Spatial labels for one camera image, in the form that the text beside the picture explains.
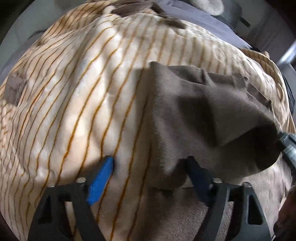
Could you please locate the cream striped fleece garment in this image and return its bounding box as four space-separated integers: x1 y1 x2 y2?
1 1 295 240

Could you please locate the white round pleated cushion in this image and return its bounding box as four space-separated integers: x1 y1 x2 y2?
189 0 224 16

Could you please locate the grey-brown fleece garment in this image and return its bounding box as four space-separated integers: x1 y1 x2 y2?
149 62 280 189

